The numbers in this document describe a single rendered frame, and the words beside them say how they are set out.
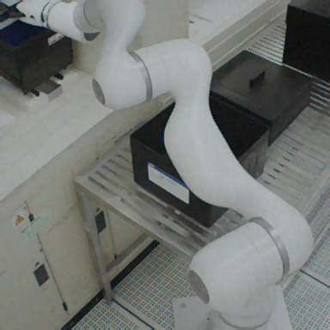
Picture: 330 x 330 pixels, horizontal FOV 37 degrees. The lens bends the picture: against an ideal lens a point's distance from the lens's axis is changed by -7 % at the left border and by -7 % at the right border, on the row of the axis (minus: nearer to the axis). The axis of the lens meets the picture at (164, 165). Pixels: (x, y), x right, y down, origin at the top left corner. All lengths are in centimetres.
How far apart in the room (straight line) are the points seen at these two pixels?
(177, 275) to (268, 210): 135
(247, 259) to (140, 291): 136
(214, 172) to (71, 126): 74
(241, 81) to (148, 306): 99
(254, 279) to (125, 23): 51
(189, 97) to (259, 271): 33
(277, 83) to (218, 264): 98
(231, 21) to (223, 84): 42
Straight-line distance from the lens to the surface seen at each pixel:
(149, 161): 138
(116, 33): 95
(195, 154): 88
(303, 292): 221
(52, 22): 138
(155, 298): 214
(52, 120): 157
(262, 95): 164
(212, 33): 192
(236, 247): 84
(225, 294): 83
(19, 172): 144
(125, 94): 92
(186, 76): 95
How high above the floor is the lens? 187
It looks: 46 degrees down
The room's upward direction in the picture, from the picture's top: 2 degrees counter-clockwise
